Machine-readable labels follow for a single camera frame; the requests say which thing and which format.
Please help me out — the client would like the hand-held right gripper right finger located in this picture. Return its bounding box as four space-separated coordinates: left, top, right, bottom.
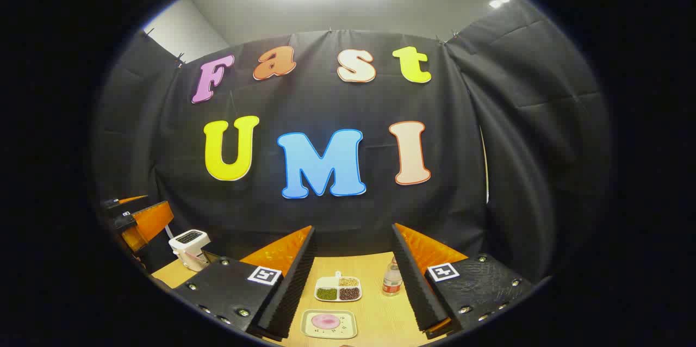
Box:
391 222 536 339

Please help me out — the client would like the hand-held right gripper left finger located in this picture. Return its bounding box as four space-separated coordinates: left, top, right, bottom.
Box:
173 226 317 342

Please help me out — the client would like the white square plate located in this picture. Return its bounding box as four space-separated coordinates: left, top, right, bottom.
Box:
300 309 358 340

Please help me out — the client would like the clear water bottle red label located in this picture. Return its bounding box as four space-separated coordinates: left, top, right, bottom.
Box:
382 257 403 297

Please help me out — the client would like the white divided dish of beans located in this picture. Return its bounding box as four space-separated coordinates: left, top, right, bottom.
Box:
314 271 363 303

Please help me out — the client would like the white toaster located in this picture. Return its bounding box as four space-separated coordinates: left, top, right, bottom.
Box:
169 229 212 272

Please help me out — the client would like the black backdrop cloth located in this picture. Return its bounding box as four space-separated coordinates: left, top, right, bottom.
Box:
92 0 612 282

